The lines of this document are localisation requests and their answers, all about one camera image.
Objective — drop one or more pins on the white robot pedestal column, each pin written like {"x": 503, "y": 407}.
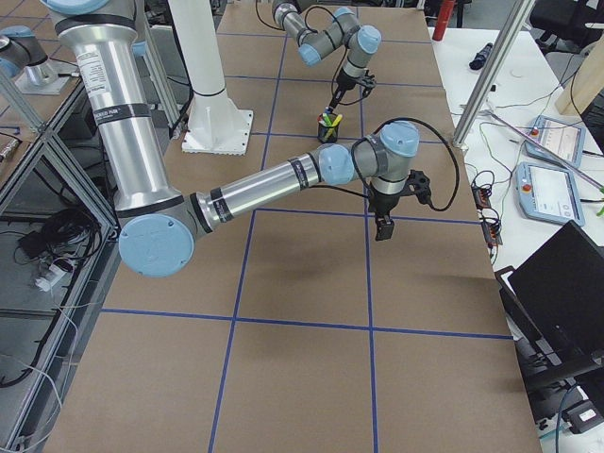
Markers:
{"x": 215, "y": 123}

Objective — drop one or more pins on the aluminium frame post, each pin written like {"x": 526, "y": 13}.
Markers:
{"x": 502, "y": 46}

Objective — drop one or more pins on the black mesh pen cup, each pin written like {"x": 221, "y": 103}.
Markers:
{"x": 327, "y": 134}

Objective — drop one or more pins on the black laptop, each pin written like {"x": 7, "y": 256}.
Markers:
{"x": 559, "y": 289}

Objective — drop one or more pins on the lower teach pendant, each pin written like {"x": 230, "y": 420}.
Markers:
{"x": 548, "y": 193}

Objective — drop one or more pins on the orange electronics board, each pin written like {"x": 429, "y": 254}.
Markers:
{"x": 481, "y": 197}

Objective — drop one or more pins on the teach pendant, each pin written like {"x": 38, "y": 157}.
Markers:
{"x": 548, "y": 193}
{"x": 564, "y": 140}

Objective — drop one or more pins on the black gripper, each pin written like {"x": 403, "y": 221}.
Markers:
{"x": 343, "y": 85}
{"x": 383, "y": 203}

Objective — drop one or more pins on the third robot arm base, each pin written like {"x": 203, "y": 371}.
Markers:
{"x": 24, "y": 59}

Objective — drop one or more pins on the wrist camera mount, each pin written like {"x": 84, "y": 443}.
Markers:
{"x": 367, "y": 80}
{"x": 418, "y": 184}

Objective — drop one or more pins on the dark blue folded umbrella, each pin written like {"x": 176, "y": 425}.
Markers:
{"x": 480, "y": 58}

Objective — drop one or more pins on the wooden beam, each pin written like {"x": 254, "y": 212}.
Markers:
{"x": 585, "y": 84}

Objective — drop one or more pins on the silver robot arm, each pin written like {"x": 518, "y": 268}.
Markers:
{"x": 159, "y": 224}
{"x": 346, "y": 31}

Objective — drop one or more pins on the upper teach pendant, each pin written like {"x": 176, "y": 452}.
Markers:
{"x": 564, "y": 140}

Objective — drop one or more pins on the green highlighter pen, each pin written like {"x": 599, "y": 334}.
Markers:
{"x": 337, "y": 120}

